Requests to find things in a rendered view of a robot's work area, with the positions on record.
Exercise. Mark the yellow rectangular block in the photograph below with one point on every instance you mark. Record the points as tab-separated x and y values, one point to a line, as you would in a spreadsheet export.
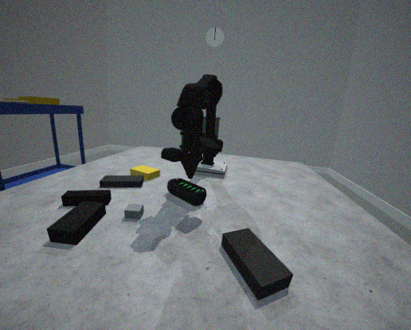
148	173

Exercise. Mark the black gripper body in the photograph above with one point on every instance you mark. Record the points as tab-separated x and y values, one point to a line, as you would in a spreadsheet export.
186	152

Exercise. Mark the dark grey controller unit with rocker switches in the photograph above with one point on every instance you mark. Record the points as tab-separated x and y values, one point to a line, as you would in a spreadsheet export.
187	191

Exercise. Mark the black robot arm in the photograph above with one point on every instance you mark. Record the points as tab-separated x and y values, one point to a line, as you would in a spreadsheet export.
205	94

